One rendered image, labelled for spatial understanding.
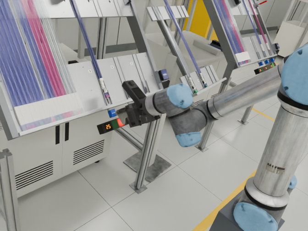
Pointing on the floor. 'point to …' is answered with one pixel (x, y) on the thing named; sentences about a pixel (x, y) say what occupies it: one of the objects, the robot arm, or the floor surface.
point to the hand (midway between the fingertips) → (118, 111)
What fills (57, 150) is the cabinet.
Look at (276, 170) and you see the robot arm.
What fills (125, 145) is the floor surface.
